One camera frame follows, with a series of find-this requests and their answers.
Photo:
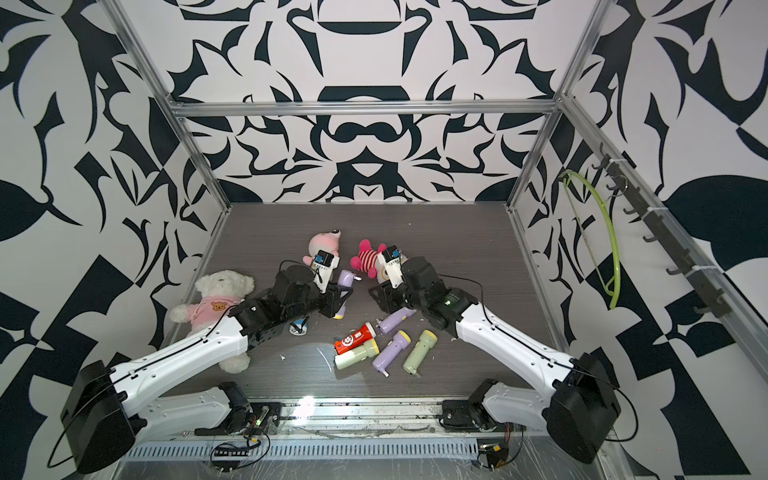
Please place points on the green hoop on wall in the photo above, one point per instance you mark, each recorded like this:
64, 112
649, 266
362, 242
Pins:
612, 286

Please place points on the black connector box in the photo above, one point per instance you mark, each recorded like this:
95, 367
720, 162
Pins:
229, 456
492, 456

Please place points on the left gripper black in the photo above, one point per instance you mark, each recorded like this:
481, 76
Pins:
334, 301

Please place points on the pink plush striped shirt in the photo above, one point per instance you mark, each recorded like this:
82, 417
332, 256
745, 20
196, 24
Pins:
326, 241

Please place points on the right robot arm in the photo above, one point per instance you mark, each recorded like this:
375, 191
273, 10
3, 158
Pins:
570, 398

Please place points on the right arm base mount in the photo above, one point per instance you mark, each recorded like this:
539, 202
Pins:
490, 408

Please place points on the black hook rail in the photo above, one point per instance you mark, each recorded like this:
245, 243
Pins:
666, 231

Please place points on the light green flashlight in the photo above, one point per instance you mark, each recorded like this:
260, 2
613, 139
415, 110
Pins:
426, 342
366, 350

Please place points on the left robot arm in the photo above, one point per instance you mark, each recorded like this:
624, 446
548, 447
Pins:
110, 409

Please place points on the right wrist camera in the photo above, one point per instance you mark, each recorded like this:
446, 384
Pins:
388, 265

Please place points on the light green flashlight left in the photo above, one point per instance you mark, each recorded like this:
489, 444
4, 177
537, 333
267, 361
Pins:
366, 350

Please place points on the white plush yellow glasses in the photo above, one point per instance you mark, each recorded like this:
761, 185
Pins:
364, 261

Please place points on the black connector box left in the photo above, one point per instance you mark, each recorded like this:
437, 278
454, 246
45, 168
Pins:
229, 456

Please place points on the purple flashlight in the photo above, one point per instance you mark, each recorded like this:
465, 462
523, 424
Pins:
345, 285
393, 320
397, 345

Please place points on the white teddy bear pink shirt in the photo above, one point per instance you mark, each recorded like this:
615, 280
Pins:
219, 293

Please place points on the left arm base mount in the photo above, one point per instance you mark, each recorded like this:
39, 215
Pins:
252, 417

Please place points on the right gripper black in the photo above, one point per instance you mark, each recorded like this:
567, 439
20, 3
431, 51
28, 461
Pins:
384, 297

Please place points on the blue flashlight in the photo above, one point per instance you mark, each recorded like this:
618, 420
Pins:
298, 328

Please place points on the black connector box right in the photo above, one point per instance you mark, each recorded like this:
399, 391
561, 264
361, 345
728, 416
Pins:
492, 456

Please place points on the red flashlight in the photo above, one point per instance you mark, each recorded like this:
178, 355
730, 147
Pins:
355, 339

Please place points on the light green flashlight right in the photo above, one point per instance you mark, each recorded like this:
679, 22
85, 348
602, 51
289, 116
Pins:
426, 342

